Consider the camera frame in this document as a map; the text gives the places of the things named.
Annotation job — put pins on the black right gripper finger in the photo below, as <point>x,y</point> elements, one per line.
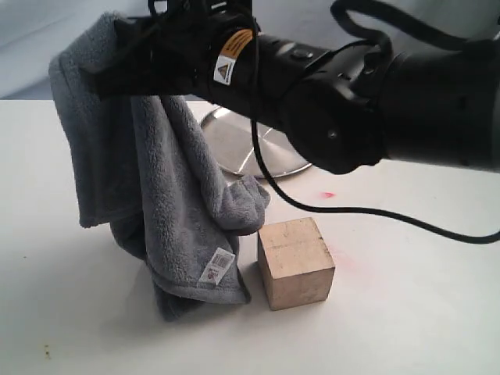
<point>127,73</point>

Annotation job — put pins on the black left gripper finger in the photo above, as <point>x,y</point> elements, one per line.
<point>134,37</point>

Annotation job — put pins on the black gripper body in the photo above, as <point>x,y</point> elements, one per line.
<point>210,54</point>

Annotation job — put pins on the grey fleece towel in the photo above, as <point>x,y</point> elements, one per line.
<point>142,166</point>

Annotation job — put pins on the wooden cube block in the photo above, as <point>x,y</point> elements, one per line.
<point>296,265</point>

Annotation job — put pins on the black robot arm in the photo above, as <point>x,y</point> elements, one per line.
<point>338,109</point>

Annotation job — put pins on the round steel plate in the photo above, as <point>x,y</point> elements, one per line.
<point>229,137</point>

